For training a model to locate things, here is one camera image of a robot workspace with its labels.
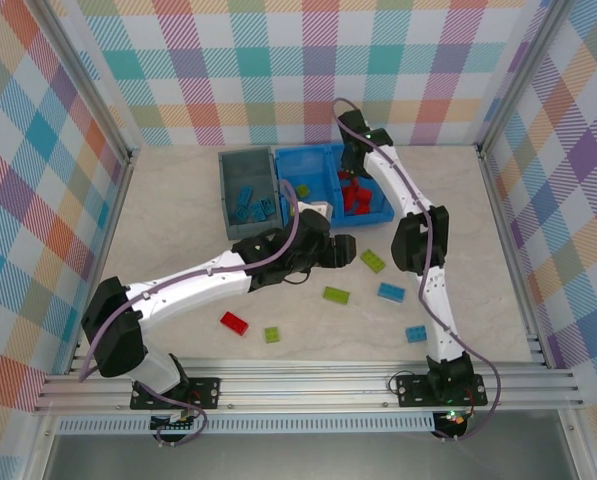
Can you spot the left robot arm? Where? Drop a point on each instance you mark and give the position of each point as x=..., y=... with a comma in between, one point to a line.
x=188, y=290

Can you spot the red stepped lego brick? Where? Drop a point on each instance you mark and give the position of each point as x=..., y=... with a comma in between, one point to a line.
x=349, y=199

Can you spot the grey plastic bin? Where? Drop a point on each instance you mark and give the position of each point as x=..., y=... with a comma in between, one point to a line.
x=243, y=167

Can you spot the aluminium side rail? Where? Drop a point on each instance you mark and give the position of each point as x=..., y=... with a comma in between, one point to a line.
x=500, y=215
x=109, y=235

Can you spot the small red lego brick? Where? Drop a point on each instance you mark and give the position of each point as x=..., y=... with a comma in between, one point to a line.
x=344, y=175

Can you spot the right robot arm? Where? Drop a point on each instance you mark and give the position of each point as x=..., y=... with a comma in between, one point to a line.
x=420, y=240

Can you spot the left aluminium frame post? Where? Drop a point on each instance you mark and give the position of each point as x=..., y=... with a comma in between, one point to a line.
x=93, y=85

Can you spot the right aluminium side rail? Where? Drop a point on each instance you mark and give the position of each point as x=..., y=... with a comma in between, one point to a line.
x=500, y=215

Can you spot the left aluminium side rail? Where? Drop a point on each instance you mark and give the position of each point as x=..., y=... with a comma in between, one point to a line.
x=109, y=235

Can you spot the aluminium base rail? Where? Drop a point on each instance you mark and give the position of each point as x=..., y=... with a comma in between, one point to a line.
x=303, y=385

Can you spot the aluminium frame post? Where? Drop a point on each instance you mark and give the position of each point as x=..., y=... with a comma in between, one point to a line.
x=93, y=85
x=520, y=75

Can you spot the small green lego brick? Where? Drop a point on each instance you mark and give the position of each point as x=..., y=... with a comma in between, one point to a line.
x=303, y=190
x=272, y=334

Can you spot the right aluminium frame post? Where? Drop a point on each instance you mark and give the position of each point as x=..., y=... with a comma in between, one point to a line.
x=520, y=75

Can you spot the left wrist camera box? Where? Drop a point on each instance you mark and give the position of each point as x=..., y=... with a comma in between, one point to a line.
x=318, y=209

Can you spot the blue two-compartment plastic bin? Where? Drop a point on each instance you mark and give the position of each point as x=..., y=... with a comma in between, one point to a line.
x=303, y=165

